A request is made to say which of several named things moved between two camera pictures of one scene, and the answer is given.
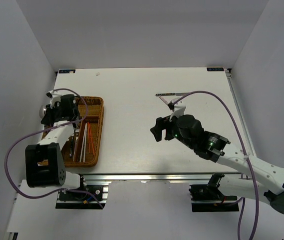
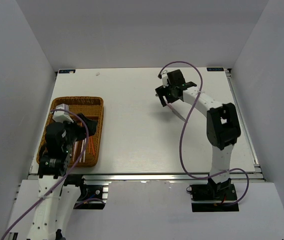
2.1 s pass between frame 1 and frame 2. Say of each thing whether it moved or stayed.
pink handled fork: stayed
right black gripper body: moved
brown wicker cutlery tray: stayed
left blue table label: stayed
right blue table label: stayed
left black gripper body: moved
